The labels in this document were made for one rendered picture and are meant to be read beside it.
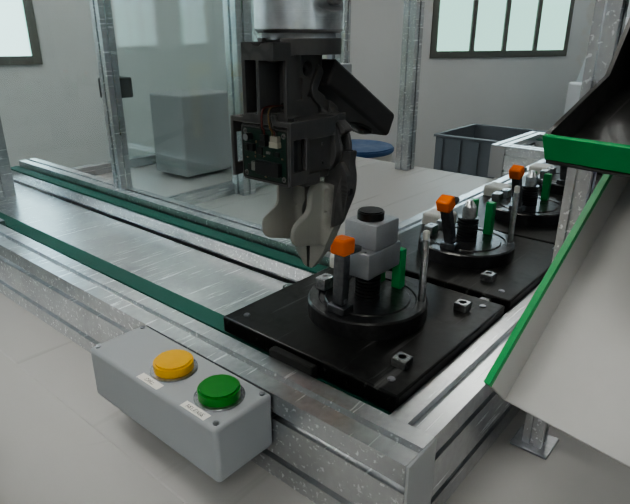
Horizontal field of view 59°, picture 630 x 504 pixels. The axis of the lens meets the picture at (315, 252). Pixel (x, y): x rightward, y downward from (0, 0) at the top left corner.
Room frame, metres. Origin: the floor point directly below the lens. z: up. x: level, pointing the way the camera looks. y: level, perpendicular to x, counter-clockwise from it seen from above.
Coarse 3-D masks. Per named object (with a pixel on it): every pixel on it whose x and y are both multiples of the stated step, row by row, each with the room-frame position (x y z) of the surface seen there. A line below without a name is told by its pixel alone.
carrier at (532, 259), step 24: (432, 216) 0.91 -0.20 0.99; (456, 216) 0.92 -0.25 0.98; (408, 240) 0.83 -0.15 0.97; (432, 240) 0.78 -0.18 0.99; (456, 240) 0.78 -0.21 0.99; (480, 240) 0.78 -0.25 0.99; (504, 240) 0.78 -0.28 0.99; (528, 240) 0.83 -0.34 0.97; (408, 264) 0.73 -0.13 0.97; (432, 264) 0.73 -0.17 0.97; (456, 264) 0.72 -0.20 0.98; (480, 264) 0.71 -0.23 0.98; (504, 264) 0.73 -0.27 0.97; (528, 264) 0.73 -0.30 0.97; (456, 288) 0.66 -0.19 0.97; (480, 288) 0.65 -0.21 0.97; (504, 288) 0.65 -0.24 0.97; (528, 288) 0.66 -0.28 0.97; (504, 312) 0.62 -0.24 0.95
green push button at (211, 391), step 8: (216, 376) 0.45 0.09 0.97; (224, 376) 0.45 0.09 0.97; (232, 376) 0.45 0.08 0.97; (200, 384) 0.44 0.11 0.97; (208, 384) 0.44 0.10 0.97; (216, 384) 0.44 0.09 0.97; (224, 384) 0.44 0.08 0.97; (232, 384) 0.44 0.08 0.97; (200, 392) 0.43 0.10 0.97; (208, 392) 0.43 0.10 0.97; (216, 392) 0.43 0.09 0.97; (224, 392) 0.43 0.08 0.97; (232, 392) 0.43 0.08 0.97; (240, 392) 0.44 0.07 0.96; (200, 400) 0.42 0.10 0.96; (208, 400) 0.42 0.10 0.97; (216, 400) 0.42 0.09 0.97; (224, 400) 0.42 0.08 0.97; (232, 400) 0.42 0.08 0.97
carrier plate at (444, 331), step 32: (288, 288) 0.65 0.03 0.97; (224, 320) 0.58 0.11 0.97; (256, 320) 0.57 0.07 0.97; (288, 320) 0.57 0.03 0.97; (448, 320) 0.57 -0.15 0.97; (480, 320) 0.57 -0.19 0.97; (320, 352) 0.50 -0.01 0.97; (352, 352) 0.50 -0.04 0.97; (384, 352) 0.50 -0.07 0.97; (416, 352) 0.50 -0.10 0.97; (448, 352) 0.50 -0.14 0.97; (352, 384) 0.45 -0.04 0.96; (384, 384) 0.44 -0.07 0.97; (416, 384) 0.45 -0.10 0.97
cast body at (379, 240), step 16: (368, 208) 0.60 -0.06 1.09; (352, 224) 0.58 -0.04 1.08; (368, 224) 0.57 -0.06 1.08; (384, 224) 0.57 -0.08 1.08; (368, 240) 0.57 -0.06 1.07; (384, 240) 0.57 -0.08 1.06; (352, 256) 0.57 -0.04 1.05; (368, 256) 0.55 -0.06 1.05; (384, 256) 0.58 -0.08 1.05; (352, 272) 0.57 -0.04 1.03; (368, 272) 0.55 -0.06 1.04
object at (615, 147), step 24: (624, 48) 0.46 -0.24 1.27; (624, 72) 0.47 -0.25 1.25; (600, 96) 0.45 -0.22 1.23; (624, 96) 0.45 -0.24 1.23; (576, 120) 0.43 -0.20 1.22; (600, 120) 0.43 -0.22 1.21; (624, 120) 0.42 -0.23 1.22; (552, 144) 0.40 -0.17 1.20; (576, 144) 0.38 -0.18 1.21; (600, 144) 0.37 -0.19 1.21; (624, 144) 0.39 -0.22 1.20; (576, 168) 0.39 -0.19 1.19; (600, 168) 0.38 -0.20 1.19; (624, 168) 0.36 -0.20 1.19
